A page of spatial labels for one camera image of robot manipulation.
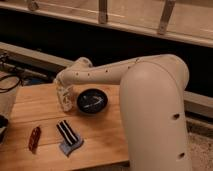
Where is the metal bracket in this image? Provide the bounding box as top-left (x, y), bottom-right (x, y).
top-left (157, 0), bottom-right (176, 35)
top-left (26, 0), bottom-right (39, 11)
top-left (98, 0), bottom-right (108, 24)

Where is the metal bracket right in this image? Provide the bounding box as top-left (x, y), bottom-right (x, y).
top-left (157, 0), bottom-right (176, 35)

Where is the dark object at left edge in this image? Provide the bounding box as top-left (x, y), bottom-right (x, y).
top-left (0, 115), bottom-right (9, 143)

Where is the dark blue bowl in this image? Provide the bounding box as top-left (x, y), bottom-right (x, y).
top-left (77, 88), bottom-right (108, 114)

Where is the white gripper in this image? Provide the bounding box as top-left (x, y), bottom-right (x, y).
top-left (56, 86), bottom-right (73, 112)

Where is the metal bracket left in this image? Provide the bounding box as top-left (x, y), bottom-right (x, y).
top-left (26, 0), bottom-right (39, 11)

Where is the metal bracket middle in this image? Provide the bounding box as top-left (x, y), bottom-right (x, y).
top-left (98, 0), bottom-right (108, 24)

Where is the wooden table board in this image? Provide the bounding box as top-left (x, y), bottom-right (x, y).
top-left (0, 84), bottom-right (128, 171)

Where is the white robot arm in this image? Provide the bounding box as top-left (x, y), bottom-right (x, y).
top-left (55, 54), bottom-right (192, 171)

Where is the black cable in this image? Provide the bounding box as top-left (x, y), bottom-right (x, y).
top-left (0, 73), bottom-right (24, 94)

